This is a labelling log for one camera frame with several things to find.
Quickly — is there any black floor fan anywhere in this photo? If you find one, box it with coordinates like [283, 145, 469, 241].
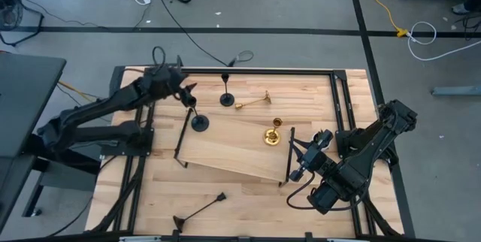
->
[0, 0, 45, 47]

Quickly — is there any slender brass candlestick holder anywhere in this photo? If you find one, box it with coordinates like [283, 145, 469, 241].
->
[234, 90, 272, 110]

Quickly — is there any desk leg base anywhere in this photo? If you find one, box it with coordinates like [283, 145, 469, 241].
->
[21, 129, 102, 219]

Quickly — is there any long black floor cable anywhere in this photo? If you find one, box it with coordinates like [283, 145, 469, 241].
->
[149, 0, 255, 68]

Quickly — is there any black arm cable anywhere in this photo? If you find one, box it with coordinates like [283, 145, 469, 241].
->
[151, 45, 167, 68]
[286, 170, 362, 213]

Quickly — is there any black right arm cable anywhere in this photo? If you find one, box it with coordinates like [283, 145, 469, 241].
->
[286, 170, 362, 213]

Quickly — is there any yellow extension cable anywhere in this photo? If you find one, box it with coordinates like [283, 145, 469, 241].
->
[366, 0, 410, 38]

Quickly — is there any wooden tray with black handles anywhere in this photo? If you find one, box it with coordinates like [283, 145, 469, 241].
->
[173, 107, 296, 188]

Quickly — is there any small plant in white pot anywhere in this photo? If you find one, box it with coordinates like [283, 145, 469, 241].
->
[311, 129, 334, 152]

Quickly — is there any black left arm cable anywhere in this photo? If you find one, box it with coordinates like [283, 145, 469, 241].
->
[151, 45, 167, 68]

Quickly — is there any black candlestick holder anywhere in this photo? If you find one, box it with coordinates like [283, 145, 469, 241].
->
[219, 72, 235, 107]
[172, 192, 228, 234]
[187, 97, 210, 133]

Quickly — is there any yellow cable by desk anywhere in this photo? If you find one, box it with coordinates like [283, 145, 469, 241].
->
[57, 80, 95, 102]

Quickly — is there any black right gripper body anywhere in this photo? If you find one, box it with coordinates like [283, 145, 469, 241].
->
[289, 131, 337, 182]

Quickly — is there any grey desk foot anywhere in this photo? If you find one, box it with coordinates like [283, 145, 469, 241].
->
[431, 86, 481, 97]

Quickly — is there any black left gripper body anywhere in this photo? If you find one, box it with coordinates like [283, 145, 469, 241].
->
[156, 66, 189, 98]

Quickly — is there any white floor cable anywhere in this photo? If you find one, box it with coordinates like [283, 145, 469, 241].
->
[407, 21, 481, 62]

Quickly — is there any black desk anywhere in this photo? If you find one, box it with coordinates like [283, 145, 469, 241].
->
[0, 52, 68, 231]

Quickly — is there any black cable tangle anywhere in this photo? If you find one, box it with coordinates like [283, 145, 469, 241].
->
[454, 11, 481, 42]

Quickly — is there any person's foot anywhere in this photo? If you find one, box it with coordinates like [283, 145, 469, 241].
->
[452, 2, 470, 16]

